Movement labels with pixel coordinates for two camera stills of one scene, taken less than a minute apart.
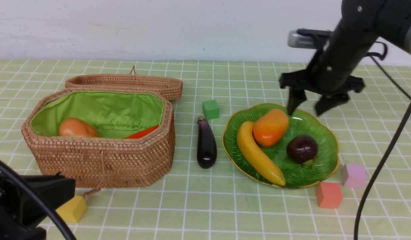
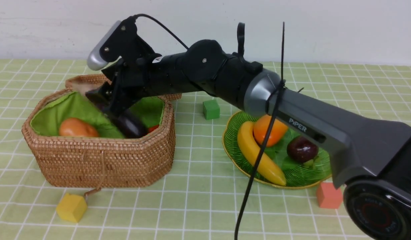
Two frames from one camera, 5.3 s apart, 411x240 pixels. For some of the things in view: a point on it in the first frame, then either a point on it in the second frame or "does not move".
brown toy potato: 73,127 does not move
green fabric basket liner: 114,114 does not move
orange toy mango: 270,127 does not move
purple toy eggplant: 206,149 -> 131,126
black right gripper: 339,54 -> 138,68
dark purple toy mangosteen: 303,148 does not move
